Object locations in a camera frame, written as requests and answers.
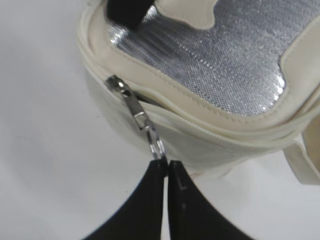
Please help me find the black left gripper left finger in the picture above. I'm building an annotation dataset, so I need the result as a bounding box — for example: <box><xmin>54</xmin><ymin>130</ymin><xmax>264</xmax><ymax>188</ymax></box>
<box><xmin>85</xmin><ymin>159</ymin><xmax>167</xmax><ymax>240</ymax></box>

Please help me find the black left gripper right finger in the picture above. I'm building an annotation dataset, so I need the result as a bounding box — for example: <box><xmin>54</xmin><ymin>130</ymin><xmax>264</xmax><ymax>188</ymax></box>
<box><xmin>167</xmin><ymin>160</ymin><xmax>252</xmax><ymax>240</ymax></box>

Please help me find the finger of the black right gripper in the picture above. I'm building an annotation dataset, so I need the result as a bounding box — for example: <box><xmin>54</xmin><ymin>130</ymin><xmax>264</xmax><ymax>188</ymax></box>
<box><xmin>106</xmin><ymin>0</ymin><xmax>152</xmax><ymax>30</ymax></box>

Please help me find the silver zipper pull with ring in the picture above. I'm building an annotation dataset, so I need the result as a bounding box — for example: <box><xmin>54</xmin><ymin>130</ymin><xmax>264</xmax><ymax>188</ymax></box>
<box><xmin>104</xmin><ymin>75</ymin><xmax>167</xmax><ymax>162</ymax></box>

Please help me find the cream bag with mesh window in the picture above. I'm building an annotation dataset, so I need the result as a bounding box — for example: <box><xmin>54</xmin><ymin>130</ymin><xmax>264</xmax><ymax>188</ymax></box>
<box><xmin>77</xmin><ymin>0</ymin><xmax>320</xmax><ymax>186</ymax></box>

